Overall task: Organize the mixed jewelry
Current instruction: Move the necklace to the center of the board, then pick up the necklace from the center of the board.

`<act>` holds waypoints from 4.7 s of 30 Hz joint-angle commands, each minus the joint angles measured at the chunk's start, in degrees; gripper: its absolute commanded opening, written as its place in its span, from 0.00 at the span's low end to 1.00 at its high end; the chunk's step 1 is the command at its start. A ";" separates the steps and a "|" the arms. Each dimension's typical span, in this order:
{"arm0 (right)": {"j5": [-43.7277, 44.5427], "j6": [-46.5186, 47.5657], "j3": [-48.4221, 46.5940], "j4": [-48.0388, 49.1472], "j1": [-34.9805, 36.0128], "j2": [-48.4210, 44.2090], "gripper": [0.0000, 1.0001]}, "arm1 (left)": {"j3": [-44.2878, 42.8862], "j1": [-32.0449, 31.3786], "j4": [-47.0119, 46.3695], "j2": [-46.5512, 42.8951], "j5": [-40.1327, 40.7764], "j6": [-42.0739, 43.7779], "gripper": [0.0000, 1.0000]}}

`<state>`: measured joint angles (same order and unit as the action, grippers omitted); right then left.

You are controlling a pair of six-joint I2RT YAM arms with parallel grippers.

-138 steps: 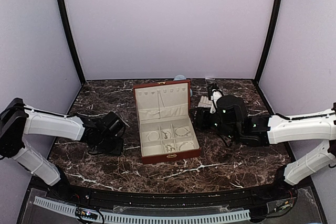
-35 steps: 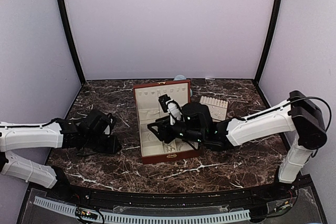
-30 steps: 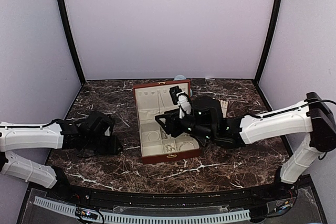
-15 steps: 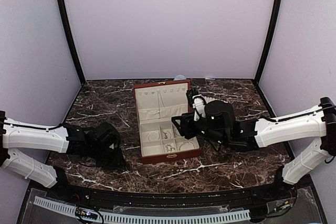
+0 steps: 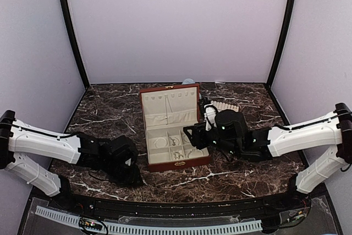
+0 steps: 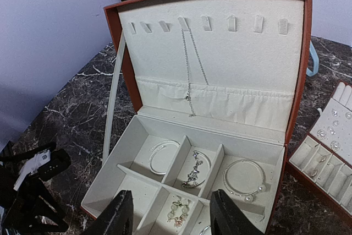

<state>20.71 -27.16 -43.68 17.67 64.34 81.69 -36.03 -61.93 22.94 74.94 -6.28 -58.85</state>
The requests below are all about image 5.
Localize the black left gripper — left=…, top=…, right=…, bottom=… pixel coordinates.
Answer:
left=101, top=158, right=144, bottom=187

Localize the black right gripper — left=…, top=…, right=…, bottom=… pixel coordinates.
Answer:
left=183, top=121, right=240, bottom=156

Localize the red jewelry display tray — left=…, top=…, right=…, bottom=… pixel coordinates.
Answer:
left=211, top=101, right=239, bottom=112

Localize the gold crystal pendant earring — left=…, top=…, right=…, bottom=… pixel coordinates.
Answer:
left=172, top=151, right=184, bottom=160

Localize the light blue faceted mug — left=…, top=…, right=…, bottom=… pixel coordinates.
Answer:
left=182, top=78, right=195, bottom=85

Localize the red jewelry box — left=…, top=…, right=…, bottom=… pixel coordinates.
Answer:
left=139, top=84, right=211, bottom=172

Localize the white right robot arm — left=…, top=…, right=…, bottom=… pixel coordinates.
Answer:
left=183, top=98, right=351, bottom=210

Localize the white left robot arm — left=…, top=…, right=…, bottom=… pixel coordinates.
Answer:
left=1, top=110, right=143, bottom=211

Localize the silver bangle front right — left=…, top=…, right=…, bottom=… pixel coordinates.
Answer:
left=187, top=149, right=204, bottom=159

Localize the silver bangle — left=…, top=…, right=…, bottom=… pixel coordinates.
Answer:
left=187, top=149, right=204, bottom=159
left=154, top=138, right=168, bottom=149

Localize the silver bangle front left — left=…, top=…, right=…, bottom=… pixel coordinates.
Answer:
left=154, top=138, right=168, bottom=149

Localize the white perforated cable rail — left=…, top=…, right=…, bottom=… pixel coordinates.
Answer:
left=35, top=206, right=263, bottom=234

